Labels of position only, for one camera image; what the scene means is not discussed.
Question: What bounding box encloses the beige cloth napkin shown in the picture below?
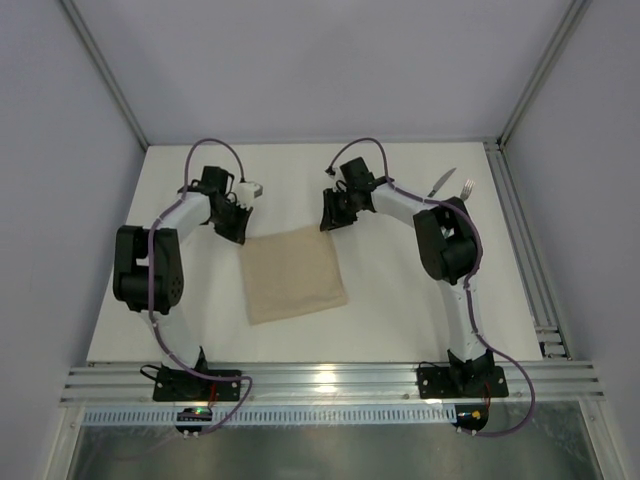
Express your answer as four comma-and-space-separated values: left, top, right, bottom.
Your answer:
239, 226, 348, 325

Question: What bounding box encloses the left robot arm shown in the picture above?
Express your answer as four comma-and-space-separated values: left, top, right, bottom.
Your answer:
113, 166, 263, 386

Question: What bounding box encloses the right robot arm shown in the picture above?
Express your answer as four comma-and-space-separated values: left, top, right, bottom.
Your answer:
320, 157, 494, 399

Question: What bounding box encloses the left controller board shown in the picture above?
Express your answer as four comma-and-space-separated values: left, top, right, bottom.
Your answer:
174, 407, 212, 438

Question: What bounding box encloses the controller board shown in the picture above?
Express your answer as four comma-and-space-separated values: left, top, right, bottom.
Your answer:
174, 407, 212, 438
453, 404, 489, 436

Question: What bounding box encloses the right controller board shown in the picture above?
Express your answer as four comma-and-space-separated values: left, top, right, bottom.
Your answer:
453, 404, 489, 436

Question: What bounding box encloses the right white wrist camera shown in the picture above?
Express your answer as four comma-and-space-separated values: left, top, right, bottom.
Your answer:
325, 166, 341, 179

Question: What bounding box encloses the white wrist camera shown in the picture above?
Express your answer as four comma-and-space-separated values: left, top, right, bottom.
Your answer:
234, 181, 263, 209
325, 166, 341, 179

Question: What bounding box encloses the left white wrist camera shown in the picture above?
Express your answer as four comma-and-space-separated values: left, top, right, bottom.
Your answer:
234, 181, 263, 209

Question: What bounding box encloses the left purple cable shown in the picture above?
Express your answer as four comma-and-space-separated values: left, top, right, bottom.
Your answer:
145, 137, 255, 435

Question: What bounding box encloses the purple cable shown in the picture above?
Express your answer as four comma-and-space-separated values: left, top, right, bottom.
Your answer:
327, 136, 537, 440
145, 137, 255, 435

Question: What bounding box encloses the knife with green handle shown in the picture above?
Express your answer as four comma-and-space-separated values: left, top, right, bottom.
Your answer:
427, 167, 457, 198

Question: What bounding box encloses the fork with green handle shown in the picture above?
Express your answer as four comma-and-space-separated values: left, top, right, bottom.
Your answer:
459, 179, 476, 202

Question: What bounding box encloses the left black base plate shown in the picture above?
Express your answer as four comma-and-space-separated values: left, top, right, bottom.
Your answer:
152, 367, 241, 402

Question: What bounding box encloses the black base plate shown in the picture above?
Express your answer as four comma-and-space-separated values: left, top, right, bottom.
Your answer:
416, 362, 509, 399
152, 367, 241, 402

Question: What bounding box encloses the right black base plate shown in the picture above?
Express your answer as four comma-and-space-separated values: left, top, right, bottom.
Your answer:
416, 362, 509, 399

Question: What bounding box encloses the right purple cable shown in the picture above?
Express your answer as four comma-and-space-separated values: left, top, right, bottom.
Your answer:
327, 136, 537, 440

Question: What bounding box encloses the left aluminium frame post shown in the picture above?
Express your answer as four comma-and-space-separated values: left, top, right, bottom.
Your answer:
58, 0, 150, 152

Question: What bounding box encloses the aluminium frame post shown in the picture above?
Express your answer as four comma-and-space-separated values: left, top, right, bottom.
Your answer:
58, 0, 150, 152
497, 0, 592, 149

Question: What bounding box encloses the slotted cable duct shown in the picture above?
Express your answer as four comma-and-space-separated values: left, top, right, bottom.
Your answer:
81, 404, 455, 427

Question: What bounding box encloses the right aluminium side rail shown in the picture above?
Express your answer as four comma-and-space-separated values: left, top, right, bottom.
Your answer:
484, 140, 572, 361

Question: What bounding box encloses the front aluminium rail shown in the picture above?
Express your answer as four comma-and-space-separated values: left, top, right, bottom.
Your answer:
60, 361, 604, 406

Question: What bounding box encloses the right aluminium frame post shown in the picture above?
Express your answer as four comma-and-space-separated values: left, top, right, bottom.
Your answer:
497, 0, 592, 149

